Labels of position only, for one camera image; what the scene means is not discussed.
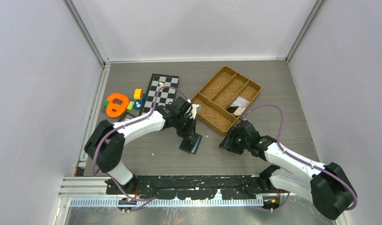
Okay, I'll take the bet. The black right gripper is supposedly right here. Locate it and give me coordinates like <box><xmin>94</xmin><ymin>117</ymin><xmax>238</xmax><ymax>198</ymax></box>
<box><xmin>219</xmin><ymin>127</ymin><xmax>250</xmax><ymax>155</ymax></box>

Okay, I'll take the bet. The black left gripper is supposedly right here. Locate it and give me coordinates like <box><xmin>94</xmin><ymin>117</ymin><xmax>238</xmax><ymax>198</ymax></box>
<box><xmin>175</xmin><ymin>115</ymin><xmax>197</xmax><ymax>143</ymax></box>

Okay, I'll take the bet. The black leather card holder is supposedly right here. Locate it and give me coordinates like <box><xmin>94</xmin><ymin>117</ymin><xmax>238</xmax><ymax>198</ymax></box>
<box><xmin>179</xmin><ymin>134</ymin><xmax>202</xmax><ymax>154</ymax></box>

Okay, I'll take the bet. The woven wicker tray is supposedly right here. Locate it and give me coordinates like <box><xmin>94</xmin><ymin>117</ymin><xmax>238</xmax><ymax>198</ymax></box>
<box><xmin>191</xmin><ymin>66</ymin><xmax>262</xmax><ymax>136</ymax></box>

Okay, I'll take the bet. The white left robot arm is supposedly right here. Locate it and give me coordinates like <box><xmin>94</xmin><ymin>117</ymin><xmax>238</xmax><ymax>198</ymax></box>
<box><xmin>84</xmin><ymin>97</ymin><xmax>202</xmax><ymax>194</ymax></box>

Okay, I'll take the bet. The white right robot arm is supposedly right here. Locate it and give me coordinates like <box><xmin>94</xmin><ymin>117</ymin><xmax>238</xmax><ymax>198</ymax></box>
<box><xmin>219</xmin><ymin>120</ymin><xmax>357</xmax><ymax>220</ymax></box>

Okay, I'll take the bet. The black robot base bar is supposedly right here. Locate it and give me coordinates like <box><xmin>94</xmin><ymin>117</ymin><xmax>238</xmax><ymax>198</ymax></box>
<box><xmin>105</xmin><ymin>175</ymin><xmax>280</xmax><ymax>200</ymax></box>

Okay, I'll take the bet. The black and silver chessboard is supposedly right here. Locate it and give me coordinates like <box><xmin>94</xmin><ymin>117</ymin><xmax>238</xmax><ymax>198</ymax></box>
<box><xmin>139</xmin><ymin>74</ymin><xmax>179</xmax><ymax>115</ymax></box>

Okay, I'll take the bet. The blue toy brick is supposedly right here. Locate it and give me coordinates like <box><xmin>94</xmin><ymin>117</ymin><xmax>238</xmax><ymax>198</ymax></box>
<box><xmin>134</xmin><ymin>93</ymin><xmax>145</xmax><ymax>110</ymax></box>

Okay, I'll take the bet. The yellow toy brick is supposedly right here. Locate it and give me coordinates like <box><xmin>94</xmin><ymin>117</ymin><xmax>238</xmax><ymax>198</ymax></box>
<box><xmin>133</xmin><ymin>89</ymin><xmax>144</xmax><ymax>100</ymax></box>

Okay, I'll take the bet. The lime green block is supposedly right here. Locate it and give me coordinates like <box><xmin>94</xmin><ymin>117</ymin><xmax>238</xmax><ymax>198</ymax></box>
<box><xmin>126</xmin><ymin>101</ymin><xmax>135</xmax><ymax>111</ymax></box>

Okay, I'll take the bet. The orange curved toy track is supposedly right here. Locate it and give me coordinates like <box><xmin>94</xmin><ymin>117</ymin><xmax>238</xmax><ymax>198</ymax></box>
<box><xmin>106</xmin><ymin>93</ymin><xmax>130</xmax><ymax>118</ymax></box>

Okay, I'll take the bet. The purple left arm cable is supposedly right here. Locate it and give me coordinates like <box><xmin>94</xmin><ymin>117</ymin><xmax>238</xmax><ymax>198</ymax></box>
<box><xmin>91</xmin><ymin>85</ymin><xmax>191</xmax><ymax>213</ymax></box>

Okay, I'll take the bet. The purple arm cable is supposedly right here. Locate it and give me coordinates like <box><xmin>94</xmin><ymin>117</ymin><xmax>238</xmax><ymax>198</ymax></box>
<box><xmin>242</xmin><ymin>104</ymin><xmax>358</xmax><ymax>213</ymax></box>
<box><xmin>91</xmin><ymin>85</ymin><xmax>191</xmax><ymax>213</ymax></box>

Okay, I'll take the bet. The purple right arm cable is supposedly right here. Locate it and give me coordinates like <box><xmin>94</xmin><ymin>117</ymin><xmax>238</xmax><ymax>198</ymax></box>
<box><xmin>242</xmin><ymin>104</ymin><xmax>358</xmax><ymax>213</ymax></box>

